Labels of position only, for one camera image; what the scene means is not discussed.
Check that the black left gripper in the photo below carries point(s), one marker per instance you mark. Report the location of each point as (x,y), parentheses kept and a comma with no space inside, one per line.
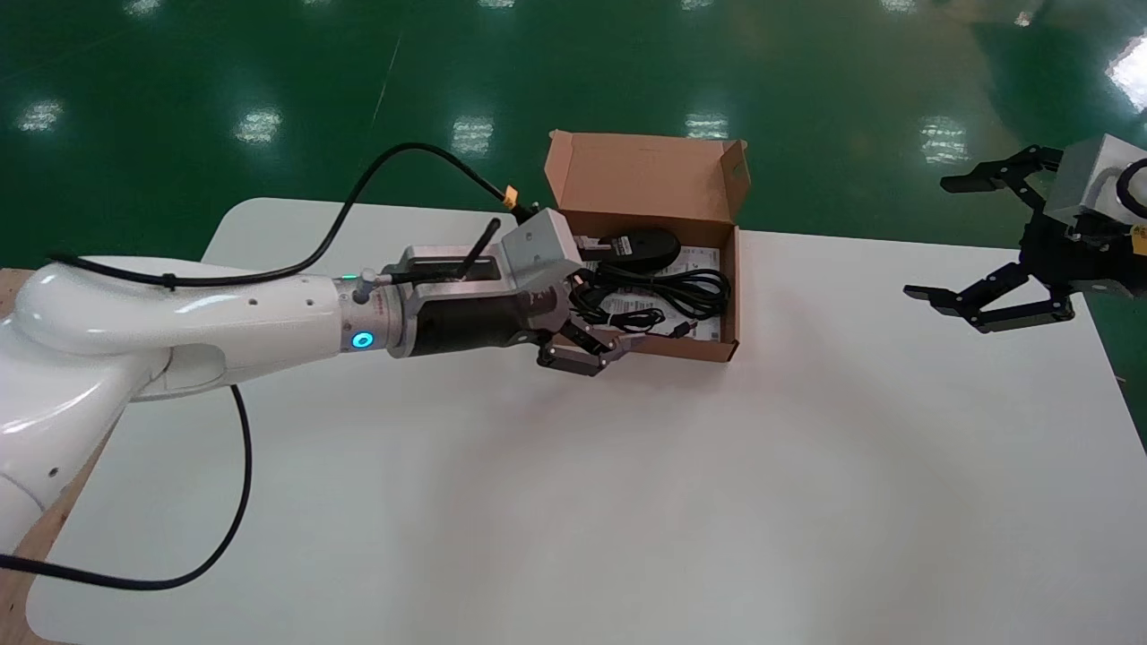
(466,322)

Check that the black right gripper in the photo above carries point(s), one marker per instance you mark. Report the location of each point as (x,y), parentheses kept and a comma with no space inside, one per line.
(1075,255)

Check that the black computer mouse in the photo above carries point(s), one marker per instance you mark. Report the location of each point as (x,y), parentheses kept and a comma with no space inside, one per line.
(641,249)

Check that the brown cardboard storage box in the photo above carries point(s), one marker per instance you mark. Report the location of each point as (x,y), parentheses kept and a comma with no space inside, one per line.
(641,179)

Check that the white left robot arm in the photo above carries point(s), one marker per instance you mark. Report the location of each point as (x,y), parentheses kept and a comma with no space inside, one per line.
(179,313)

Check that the white printed paper manual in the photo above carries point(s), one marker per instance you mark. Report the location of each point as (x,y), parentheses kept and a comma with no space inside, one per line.
(701,260)

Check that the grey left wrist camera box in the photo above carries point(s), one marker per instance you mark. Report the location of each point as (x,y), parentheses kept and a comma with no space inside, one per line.
(538,246)

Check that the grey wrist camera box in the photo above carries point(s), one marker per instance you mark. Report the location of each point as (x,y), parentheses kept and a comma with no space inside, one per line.
(538,246)
(1084,175)

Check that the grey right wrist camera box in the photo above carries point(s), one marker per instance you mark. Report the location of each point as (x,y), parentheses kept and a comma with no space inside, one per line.
(1084,175)

